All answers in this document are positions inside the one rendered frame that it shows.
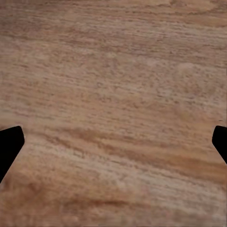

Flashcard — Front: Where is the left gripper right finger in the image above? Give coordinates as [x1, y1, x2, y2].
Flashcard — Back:
[212, 126, 227, 164]

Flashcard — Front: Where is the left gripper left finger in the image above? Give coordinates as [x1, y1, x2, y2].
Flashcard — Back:
[0, 126, 25, 183]

